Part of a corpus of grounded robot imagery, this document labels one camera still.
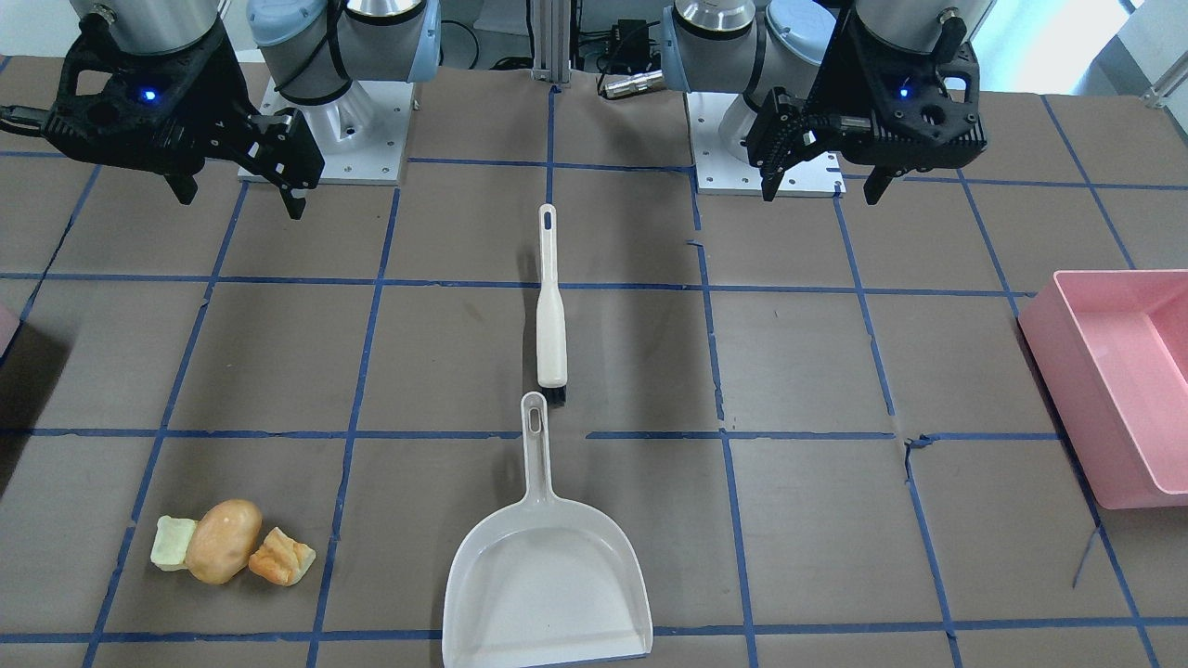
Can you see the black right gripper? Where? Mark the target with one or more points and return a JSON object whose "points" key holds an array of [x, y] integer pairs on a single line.
{"points": [[215, 93]]}

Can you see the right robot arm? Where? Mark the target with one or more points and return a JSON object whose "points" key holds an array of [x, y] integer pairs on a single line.
{"points": [[314, 49]]}

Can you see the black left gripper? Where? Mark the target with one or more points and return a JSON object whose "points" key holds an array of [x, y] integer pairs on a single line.
{"points": [[829, 96]]}

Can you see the white hand brush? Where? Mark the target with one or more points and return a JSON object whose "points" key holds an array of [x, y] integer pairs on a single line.
{"points": [[551, 332]]}

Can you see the round brown bread roll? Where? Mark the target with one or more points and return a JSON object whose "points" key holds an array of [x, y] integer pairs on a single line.
{"points": [[223, 541]]}

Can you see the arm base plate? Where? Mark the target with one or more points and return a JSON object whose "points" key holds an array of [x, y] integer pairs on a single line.
{"points": [[718, 123], [363, 135]]}

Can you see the orange crusty bread piece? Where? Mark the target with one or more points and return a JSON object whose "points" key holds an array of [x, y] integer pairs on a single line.
{"points": [[282, 560]]}

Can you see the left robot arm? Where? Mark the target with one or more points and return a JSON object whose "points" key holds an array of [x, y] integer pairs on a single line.
{"points": [[741, 48]]}

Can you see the pink plastic bin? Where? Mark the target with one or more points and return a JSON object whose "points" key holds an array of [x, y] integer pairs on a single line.
{"points": [[1112, 349]]}

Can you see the pale green bread piece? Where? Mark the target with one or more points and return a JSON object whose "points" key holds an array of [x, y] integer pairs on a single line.
{"points": [[171, 543]]}

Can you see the white plastic dustpan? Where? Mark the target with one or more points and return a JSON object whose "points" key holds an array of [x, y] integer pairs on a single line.
{"points": [[546, 580]]}

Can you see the aluminium frame post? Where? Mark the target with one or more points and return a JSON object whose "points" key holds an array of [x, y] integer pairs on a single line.
{"points": [[551, 30]]}

